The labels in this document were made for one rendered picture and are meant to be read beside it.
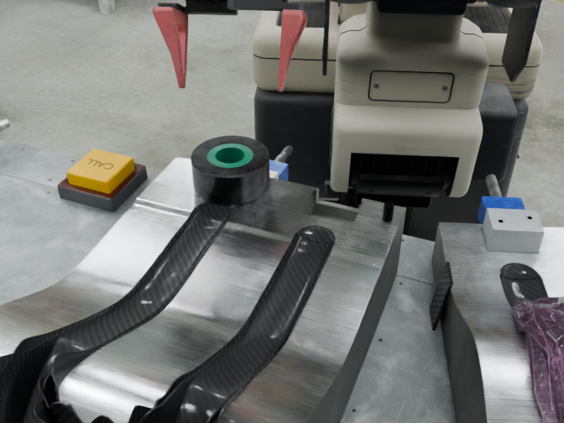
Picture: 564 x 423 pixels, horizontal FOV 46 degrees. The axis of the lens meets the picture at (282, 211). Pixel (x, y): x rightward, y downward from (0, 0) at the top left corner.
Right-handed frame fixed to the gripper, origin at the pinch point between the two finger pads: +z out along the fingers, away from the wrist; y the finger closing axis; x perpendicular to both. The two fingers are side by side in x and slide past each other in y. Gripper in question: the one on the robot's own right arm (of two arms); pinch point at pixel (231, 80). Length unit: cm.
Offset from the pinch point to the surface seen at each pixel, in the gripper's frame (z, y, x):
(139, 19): -33, -91, 285
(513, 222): 12.8, 28.4, 0.2
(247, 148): 6.7, 1.4, 2.7
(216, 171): 8.8, -1.1, -1.5
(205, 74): -5, -46, 231
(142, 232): 14.6, -7.7, -4.4
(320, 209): 12.9, 9.3, 3.2
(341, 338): 20.2, 11.5, -14.7
